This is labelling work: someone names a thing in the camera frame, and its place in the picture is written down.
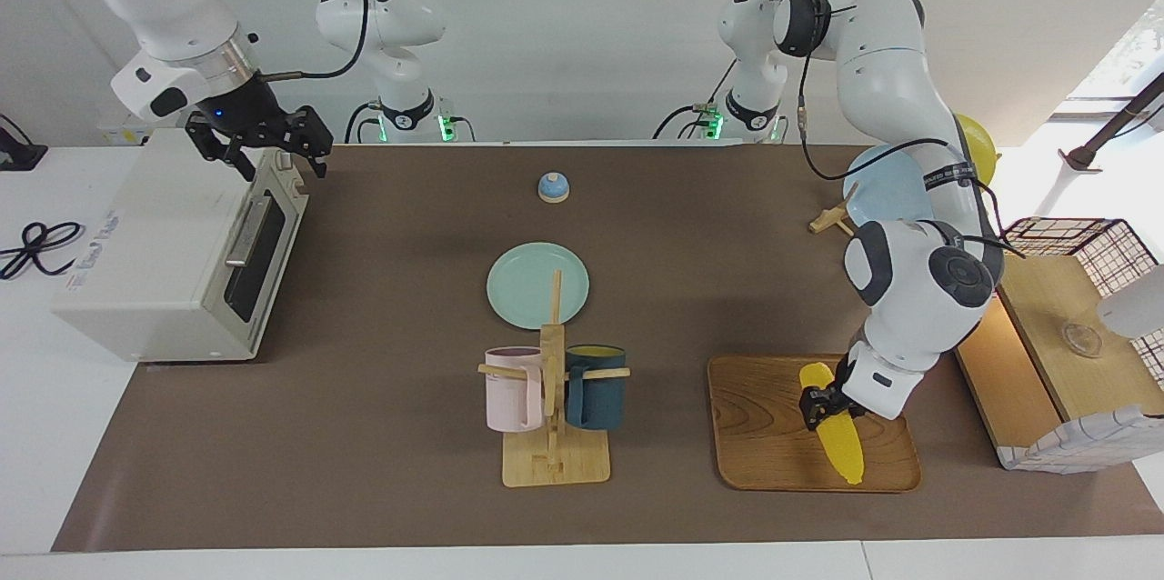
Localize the white toaster oven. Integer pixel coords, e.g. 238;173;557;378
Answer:
52;128;310;363

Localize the wire basket wooden shelf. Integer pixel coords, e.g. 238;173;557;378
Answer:
996;253;1164;423

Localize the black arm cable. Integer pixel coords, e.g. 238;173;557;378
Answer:
773;0;1029;259
259;0;369;81

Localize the wooden tray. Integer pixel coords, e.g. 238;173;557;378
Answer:
707;353;922;495

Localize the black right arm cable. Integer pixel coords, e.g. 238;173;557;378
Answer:
259;0;369;81

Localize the wooden shelf board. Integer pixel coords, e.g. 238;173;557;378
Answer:
953;298;1065;450

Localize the yellow corn cob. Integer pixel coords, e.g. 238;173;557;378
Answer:
798;362;865;486

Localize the white cylindrical object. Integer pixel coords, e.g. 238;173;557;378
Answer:
1096;265;1164;340

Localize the black stand pole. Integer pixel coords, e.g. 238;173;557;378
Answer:
1059;71;1164;172

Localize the black base cable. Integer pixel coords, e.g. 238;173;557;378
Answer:
344;101;383;145
653;62;739;140

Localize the dark blue mug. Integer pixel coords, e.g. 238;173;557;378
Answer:
564;344;628;432

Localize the small clear glass dish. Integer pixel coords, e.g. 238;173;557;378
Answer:
1062;323;1103;358

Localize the black clamp mount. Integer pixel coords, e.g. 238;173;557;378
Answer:
0;114;48;172

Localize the light blue plate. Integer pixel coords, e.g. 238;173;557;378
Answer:
842;144;938;226

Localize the wooden plate rack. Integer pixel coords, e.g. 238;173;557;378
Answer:
809;183;860;237

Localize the black coiled cable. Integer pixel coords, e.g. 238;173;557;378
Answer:
0;221;85;281

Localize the brown table mat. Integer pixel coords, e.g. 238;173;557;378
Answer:
52;144;1164;554

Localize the black wire basket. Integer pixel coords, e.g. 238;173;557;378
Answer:
1000;216;1164;299

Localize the wooden mug tree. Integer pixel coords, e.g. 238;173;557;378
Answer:
477;268;631;487

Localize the glass oven door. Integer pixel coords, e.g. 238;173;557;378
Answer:
205;148;310;361

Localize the bright window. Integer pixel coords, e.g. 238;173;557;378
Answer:
1055;0;1164;122

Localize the pink mug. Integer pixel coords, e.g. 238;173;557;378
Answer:
484;345;547;434

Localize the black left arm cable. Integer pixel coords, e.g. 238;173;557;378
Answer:
773;0;1029;259

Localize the yellow plate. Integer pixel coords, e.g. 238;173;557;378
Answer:
955;115;998;185

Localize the light green plate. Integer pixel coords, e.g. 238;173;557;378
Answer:
487;242;590;331

